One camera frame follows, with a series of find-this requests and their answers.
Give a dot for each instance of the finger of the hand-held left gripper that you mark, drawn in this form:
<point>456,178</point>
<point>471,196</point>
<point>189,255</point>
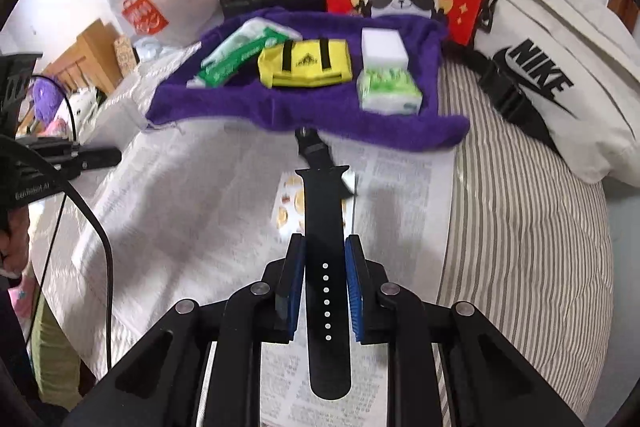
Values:
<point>95,158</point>

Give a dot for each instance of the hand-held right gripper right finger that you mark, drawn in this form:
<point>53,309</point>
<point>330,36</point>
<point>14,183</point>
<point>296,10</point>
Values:
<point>352,287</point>

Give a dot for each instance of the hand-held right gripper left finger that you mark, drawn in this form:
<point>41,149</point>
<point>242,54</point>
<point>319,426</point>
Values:
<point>295,287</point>

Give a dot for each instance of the green wet wipes packet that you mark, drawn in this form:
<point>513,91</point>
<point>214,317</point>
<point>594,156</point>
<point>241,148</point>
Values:
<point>235,59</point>

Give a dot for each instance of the green tissue pack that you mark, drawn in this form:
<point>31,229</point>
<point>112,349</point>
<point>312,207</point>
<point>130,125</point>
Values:
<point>387,89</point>

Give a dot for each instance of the yellow small bag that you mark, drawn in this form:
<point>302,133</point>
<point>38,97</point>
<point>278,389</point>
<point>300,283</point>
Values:
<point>300,67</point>

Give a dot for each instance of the person's left hand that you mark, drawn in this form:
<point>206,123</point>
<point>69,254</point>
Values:
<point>11,239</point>

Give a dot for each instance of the purple plush toy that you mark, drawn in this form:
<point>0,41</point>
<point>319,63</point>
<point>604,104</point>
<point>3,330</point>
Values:
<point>47,97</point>

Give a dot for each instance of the fruit print sachet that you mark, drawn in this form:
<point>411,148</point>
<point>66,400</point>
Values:
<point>287,207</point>

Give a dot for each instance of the patterned small box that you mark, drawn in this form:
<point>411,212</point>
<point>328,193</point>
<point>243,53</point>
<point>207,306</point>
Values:
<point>125,57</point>

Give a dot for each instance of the wooden furniture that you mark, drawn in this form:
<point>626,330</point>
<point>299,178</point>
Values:
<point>95,52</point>

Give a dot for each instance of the newspaper sheet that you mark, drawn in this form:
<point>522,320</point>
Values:
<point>200,207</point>

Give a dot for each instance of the purple towel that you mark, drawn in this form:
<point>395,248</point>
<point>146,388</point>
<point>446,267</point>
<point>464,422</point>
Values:
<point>310,117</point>

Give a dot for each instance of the white sponge block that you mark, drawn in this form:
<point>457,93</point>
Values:
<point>382,49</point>

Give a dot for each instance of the beige waist bag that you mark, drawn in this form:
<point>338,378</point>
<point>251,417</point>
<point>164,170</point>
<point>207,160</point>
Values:
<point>575,32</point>

